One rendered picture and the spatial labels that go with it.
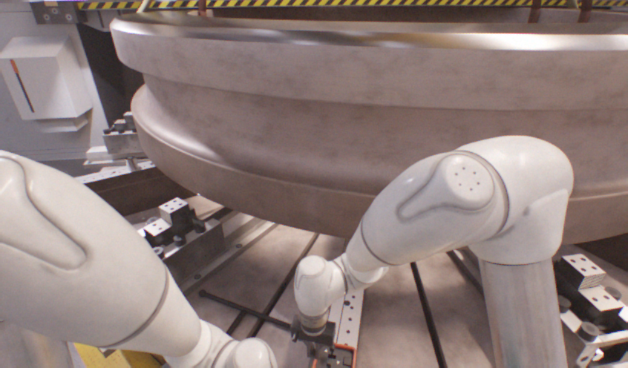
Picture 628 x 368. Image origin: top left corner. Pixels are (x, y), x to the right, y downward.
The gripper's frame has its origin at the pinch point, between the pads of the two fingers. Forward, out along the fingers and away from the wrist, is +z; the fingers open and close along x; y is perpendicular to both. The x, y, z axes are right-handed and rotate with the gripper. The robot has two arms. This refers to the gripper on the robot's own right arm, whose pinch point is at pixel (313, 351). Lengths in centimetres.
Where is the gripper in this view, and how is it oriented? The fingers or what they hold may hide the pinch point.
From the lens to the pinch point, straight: 118.1
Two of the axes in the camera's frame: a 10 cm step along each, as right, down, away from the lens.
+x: 9.7, 1.0, -2.0
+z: 0.1, 8.8, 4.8
